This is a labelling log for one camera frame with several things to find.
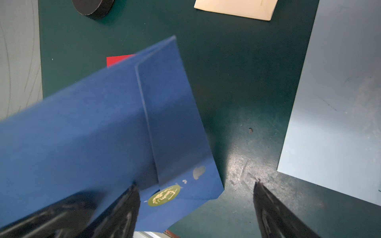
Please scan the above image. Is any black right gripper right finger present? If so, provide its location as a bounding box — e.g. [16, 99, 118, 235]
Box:
[253, 180, 319, 238]

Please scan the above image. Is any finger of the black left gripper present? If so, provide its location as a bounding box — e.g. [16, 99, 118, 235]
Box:
[1, 190, 104, 238]

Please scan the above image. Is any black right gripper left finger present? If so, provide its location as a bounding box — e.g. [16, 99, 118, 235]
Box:
[77, 184, 140, 238]

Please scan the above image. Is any blue envelope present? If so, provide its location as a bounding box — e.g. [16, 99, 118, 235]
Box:
[1, 37, 224, 232]

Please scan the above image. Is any light teal envelope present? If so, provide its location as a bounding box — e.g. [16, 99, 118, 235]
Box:
[277, 0, 381, 205]

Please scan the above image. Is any red envelope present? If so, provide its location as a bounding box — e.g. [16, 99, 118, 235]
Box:
[106, 54, 134, 67]

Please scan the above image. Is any cream yellow envelope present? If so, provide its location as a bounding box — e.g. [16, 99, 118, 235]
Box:
[194, 0, 278, 21]

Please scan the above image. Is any copper wine glass stand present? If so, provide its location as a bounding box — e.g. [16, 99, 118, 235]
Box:
[72, 0, 114, 19]

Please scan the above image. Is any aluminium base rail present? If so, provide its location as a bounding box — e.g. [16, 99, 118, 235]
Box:
[133, 230, 180, 238]

